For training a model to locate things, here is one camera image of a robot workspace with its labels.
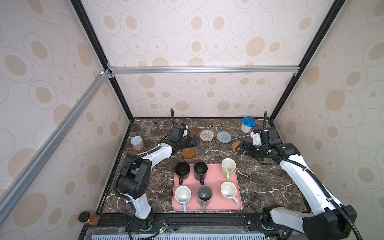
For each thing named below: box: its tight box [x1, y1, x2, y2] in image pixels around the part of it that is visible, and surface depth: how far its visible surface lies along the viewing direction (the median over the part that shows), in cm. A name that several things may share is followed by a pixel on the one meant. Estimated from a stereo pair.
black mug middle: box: [193, 161, 208, 186], surface depth 86 cm
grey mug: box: [197, 185, 213, 213], surface depth 76 cm
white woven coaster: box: [199, 130, 214, 142], surface depth 111 cm
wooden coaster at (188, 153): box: [180, 147, 197, 159], surface depth 102 cm
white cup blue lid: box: [241, 116, 256, 134], surface depth 108 cm
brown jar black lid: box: [78, 211, 101, 226], surface depth 69 cm
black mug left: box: [175, 161, 191, 186], surface depth 85 cm
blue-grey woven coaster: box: [217, 131, 232, 144], surface depth 111 cm
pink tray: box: [172, 164, 243, 211], surface depth 83 cm
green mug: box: [221, 157, 237, 180], surface depth 87 cm
